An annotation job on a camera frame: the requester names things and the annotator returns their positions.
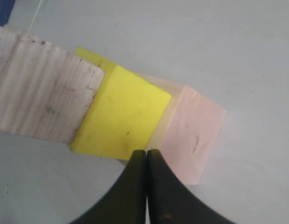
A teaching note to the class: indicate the small natural wooden cube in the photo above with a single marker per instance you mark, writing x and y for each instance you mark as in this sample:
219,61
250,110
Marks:
8,39

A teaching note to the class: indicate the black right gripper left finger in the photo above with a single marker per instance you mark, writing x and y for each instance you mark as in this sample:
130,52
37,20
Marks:
125,201

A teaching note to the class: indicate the medium natural wooden cube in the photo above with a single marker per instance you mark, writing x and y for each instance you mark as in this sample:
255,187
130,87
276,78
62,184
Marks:
45,91

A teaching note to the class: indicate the yellow painted wooden cube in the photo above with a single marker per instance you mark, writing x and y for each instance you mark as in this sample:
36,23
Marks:
123,115

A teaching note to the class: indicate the blue cloth on table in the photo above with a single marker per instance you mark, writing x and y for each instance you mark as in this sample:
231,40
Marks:
6,7

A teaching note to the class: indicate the large natural wooden cube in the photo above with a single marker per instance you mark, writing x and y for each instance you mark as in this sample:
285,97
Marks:
187,130

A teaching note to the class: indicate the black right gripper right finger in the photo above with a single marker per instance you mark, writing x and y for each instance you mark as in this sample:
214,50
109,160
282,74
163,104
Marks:
169,200

